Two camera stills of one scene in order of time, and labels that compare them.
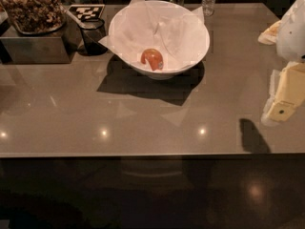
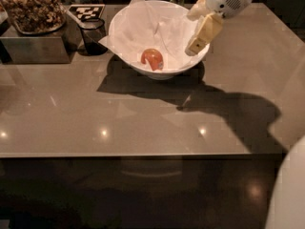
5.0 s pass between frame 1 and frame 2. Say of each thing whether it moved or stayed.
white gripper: moved
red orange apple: stayed
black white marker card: stayed
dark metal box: stayed
